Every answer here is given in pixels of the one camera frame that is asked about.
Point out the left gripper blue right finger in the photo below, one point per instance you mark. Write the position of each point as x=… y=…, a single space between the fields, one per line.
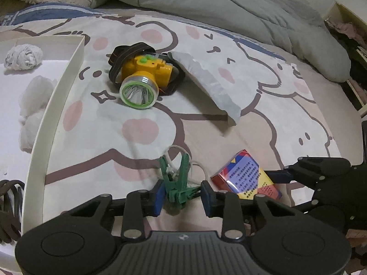
x=209 y=199

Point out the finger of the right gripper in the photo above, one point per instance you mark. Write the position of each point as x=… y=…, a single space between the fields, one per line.
x=280 y=176

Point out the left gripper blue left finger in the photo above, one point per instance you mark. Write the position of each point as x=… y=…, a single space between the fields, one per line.
x=157 y=197

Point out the green plastic clothespin with cord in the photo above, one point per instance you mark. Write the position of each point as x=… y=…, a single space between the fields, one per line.
x=179 y=184

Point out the colourful playing card box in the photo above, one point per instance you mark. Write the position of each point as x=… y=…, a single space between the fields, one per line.
x=243 y=176

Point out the yellow headlamp with black strap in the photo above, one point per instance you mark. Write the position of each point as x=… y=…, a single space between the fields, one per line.
x=142 y=75

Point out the silver foil pouch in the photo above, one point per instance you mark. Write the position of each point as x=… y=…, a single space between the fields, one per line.
x=208 y=84

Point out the brown plastic hair claw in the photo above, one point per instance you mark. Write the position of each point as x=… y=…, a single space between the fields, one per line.
x=11 y=209

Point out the white cotton wad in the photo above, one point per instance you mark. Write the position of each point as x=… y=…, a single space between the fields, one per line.
x=33 y=103

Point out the white grey yarn ball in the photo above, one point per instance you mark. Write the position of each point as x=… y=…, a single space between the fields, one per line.
x=23 y=57

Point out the cartoon bear print sheet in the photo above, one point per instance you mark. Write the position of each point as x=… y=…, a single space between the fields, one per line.
x=103 y=146

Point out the wooden side shelf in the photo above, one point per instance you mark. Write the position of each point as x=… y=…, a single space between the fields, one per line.
x=349 y=29

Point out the grey quilted duvet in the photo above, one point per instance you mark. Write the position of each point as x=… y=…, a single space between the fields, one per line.
x=292 y=25

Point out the white shallow cardboard tray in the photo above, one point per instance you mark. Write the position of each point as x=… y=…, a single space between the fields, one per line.
x=63 y=57

